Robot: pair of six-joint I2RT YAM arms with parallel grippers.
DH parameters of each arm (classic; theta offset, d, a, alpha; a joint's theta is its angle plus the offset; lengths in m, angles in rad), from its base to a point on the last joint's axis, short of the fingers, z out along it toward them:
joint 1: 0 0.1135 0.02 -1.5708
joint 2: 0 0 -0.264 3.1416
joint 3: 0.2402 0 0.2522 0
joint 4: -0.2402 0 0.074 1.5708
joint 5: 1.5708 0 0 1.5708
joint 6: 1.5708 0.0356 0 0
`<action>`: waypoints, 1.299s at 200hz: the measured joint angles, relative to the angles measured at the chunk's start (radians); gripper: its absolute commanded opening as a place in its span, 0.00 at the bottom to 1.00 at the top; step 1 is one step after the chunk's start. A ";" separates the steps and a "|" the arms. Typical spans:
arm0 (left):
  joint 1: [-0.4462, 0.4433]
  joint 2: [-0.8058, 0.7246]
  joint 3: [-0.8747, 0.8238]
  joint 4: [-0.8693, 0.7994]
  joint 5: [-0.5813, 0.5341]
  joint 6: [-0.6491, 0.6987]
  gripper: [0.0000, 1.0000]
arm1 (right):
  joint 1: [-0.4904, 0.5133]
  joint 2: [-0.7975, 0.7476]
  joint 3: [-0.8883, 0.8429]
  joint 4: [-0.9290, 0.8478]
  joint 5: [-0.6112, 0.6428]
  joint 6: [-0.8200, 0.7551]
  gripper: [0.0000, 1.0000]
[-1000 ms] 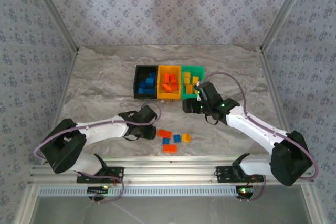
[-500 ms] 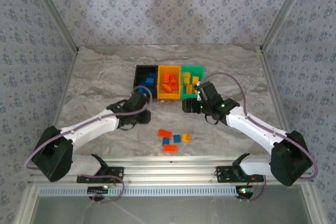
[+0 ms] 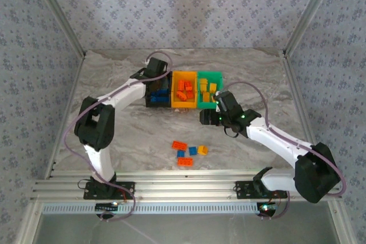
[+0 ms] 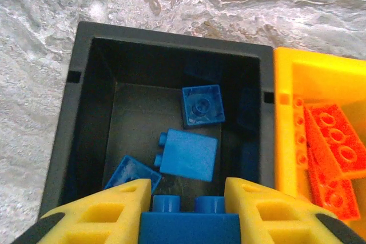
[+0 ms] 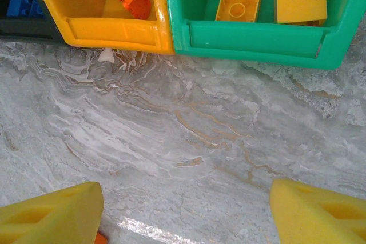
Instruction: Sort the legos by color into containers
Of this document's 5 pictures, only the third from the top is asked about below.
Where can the yellow lego brick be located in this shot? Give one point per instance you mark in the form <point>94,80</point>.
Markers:
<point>206,96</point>
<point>213,87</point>
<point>203,81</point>
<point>203,87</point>
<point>213,99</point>
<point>203,150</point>

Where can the long orange lego brick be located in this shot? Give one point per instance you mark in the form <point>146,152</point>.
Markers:
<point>179,145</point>
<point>181,95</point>
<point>185,161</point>
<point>190,94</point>

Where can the yellow plastic bin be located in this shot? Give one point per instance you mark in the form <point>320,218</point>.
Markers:
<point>180,104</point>

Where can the long blue lego brick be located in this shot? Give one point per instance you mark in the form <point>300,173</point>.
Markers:
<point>155,99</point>

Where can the black plastic bin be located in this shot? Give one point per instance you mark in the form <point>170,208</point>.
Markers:
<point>158,105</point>

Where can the green plastic bin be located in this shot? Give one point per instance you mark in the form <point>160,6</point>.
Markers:
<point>218,79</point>

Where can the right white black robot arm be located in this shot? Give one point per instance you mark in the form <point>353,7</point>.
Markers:
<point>274,138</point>

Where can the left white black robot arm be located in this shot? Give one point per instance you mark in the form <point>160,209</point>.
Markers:
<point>97,124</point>

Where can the black controller board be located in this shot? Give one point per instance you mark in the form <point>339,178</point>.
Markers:
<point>264,207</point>
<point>104,206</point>

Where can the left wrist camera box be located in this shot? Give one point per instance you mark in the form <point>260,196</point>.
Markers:
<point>157,67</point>

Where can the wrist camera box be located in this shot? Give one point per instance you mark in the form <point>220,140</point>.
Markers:
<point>227,102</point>
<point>157,67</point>

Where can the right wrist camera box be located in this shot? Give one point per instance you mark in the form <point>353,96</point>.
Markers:
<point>227,102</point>

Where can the aluminium table edge rail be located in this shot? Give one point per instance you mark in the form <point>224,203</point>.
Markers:
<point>186,173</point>

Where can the aluminium table side rail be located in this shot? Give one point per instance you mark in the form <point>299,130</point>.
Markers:
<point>75,84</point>
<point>296,84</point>

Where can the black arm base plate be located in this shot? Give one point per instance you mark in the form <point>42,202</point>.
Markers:
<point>244,189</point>
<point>127,188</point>

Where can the wide aluminium mounting rail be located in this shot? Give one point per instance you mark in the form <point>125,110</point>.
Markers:
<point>186,189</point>

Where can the aluminium frame post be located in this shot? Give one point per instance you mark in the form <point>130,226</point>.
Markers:
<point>59,12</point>
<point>309,12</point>

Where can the aluminium frame leg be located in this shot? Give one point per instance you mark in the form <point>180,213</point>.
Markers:
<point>30,221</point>
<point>340,221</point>

